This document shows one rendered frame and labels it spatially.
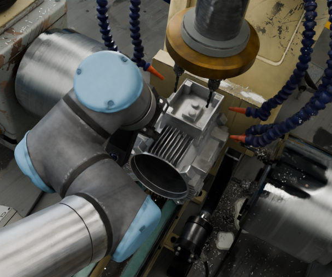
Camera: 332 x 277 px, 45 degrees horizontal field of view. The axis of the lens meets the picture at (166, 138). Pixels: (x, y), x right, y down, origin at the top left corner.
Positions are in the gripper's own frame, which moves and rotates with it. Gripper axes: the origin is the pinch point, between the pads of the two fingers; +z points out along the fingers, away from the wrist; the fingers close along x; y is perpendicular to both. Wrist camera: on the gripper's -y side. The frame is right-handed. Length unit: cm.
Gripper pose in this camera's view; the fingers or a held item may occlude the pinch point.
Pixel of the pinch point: (146, 135)
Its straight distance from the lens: 90.9
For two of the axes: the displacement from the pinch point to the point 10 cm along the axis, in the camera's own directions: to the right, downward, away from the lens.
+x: -8.8, -4.4, 1.9
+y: 4.6, -8.8, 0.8
